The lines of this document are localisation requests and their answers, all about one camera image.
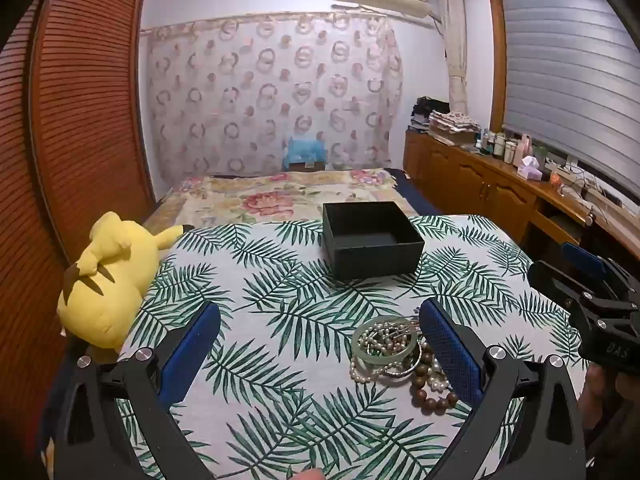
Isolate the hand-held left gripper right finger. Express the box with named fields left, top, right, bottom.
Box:
left=419, top=298, right=586, bottom=480

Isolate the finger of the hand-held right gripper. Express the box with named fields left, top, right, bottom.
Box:
left=528, top=260, right=601, bottom=313
left=561, top=242, right=621, bottom=286

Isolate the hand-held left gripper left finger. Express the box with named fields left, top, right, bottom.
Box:
left=52, top=301, right=223, bottom=480

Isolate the brown wooden bead bracelet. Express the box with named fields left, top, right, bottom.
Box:
left=410, top=340, right=460, bottom=416

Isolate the silver bangle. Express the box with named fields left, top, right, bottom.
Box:
left=372, top=321, right=425, bottom=379

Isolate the pale green jade bangle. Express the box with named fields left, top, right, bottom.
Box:
left=351, top=317, right=426, bottom=367

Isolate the white pearl strand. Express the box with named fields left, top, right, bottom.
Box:
left=349, top=321, right=452, bottom=394

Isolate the black square box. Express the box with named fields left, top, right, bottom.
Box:
left=321, top=201, right=426, bottom=282

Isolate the person's right hand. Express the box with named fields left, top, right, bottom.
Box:
left=579, top=362, right=640, bottom=441

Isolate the leaf print tablecloth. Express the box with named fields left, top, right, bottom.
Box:
left=117, top=215, right=588, bottom=480

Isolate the pink tissue box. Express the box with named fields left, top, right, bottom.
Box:
left=516, top=156, right=544, bottom=181

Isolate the yellow plush toy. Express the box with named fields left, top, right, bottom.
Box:
left=56, top=211, right=185, bottom=350

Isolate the wooden low cabinet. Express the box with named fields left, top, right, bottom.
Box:
left=403, top=130, right=601, bottom=256

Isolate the row of cosmetic bottles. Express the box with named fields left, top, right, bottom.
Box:
left=475, top=129, right=548, bottom=167

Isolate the grey window blind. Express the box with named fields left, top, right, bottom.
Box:
left=500, top=0, right=640, bottom=200

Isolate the stack of folded clothes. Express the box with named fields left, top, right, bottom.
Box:
left=410, top=96, right=482, bottom=147

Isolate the wooden louvered wardrobe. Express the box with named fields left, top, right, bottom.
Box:
left=0, top=0, right=157, bottom=411

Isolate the blue plush toy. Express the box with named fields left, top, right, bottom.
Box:
left=283, top=136, right=328, bottom=172

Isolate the ring pattern curtain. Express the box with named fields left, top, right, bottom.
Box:
left=140, top=12, right=405, bottom=177

